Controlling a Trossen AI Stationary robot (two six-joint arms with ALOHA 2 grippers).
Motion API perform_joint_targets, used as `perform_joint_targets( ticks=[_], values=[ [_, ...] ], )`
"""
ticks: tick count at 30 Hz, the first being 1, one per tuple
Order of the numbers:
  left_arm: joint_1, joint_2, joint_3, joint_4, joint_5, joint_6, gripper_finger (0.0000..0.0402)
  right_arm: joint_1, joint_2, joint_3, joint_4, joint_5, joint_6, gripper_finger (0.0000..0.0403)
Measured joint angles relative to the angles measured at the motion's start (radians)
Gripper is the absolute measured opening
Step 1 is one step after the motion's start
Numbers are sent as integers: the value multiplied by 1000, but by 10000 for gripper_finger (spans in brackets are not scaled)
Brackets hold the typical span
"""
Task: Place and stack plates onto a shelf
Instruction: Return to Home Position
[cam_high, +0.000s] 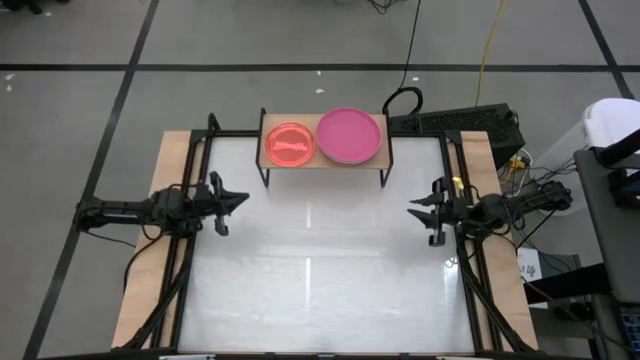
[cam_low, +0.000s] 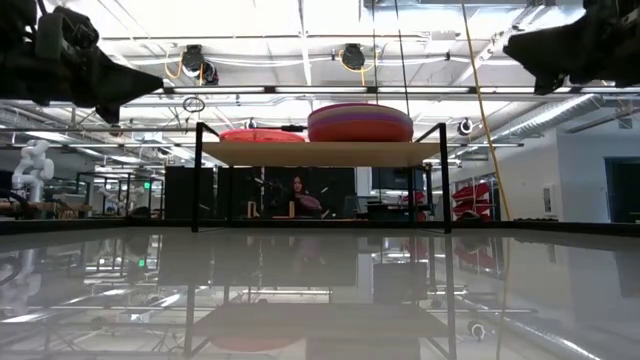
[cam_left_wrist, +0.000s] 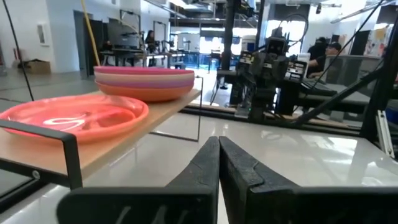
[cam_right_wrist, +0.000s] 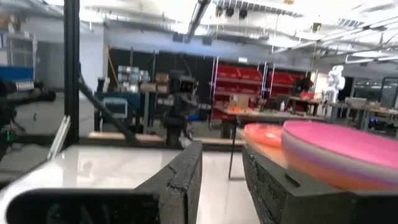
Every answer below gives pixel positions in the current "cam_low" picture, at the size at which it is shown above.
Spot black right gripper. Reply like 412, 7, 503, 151
502, 0, 640, 96

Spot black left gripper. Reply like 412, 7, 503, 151
0, 46, 166, 125

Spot dark monitor screen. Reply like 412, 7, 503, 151
371, 166, 427, 192

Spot black-framed wooden shelf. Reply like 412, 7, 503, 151
190, 121, 453, 235

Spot black partition panel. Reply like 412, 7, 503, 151
216, 166, 357, 220
164, 165, 195, 220

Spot purple plastic plate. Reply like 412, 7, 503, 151
308, 102, 414, 125

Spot yellow hanging cable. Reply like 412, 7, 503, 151
459, 0, 512, 222

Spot dark door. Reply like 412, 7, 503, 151
604, 156, 640, 224

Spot translucent pink plastic plate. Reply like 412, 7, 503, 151
219, 127, 307, 144

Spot black hanging cable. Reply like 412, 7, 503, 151
370, 0, 378, 106
394, 0, 412, 117

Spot coiled black cable loop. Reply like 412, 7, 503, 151
181, 95, 207, 114

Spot red storage bins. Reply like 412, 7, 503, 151
451, 181, 495, 217

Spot black metal frame station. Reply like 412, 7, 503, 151
74, 171, 165, 220

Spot person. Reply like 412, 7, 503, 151
285, 174, 325, 220

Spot black ceiling cable reel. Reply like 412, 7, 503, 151
340, 42, 367, 72
180, 43, 207, 74

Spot silver ceiling duct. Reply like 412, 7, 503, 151
499, 93, 607, 145

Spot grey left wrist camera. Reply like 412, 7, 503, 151
34, 5, 101, 62

